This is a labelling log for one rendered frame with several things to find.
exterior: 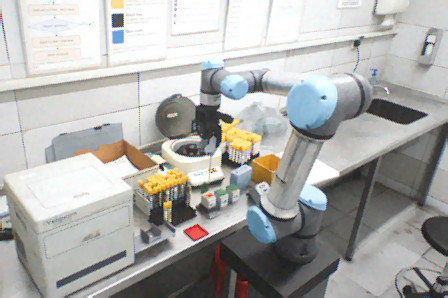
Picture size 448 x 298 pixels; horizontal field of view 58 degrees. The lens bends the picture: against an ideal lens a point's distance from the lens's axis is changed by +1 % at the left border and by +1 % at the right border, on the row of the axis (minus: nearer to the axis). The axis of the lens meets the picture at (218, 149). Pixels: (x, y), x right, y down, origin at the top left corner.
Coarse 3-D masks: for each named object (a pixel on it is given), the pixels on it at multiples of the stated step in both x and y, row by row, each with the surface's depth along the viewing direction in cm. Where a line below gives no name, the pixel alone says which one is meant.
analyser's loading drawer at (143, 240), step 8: (152, 224) 140; (168, 224) 142; (144, 232) 135; (152, 232) 140; (160, 232) 136; (168, 232) 141; (136, 240) 136; (144, 240) 136; (152, 240) 135; (160, 240) 137; (136, 248) 132; (144, 248) 134
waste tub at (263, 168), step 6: (264, 156) 186; (270, 156) 189; (276, 156) 187; (252, 162) 182; (258, 162) 185; (264, 162) 188; (270, 162) 191; (276, 162) 188; (252, 168) 182; (258, 168) 179; (264, 168) 176; (270, 168) 192; (276, 168) 189; (252, 174) 184; (258, 174) 180; (264, 174) 177; (270, 174) 174; (258, 180) 181; (264, 180) 178; (270, 180) 175; (270, 186) 176
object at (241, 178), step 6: (240, 168) 173; (246, 168) 174; (234, 174) 169; (240, 174) 169; (246, 174) 173; (234, 180) 170; (240, 180) 171; (246, 180) 175; (240, 186) 173; (246, 186) 177; (240, 192) 173
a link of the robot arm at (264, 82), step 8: (256, 72) 128; (264, 72) 127; (272, 72) 125; (280, 72) 122; (288, 72) 120; (256, 80) 127; (264, 80) 125; (272, 80) 122; (280, 80) 119; (288, 80) 117; (296, 80) 114; (360, 80) 94; (256, 88) 128; (264, 88) 126; (272, 88) 123; (280, 88) 120; (288, 88) 117; (368, 88) 95; (368, 96) 94; (368, 104) 96; (360, 112) 96
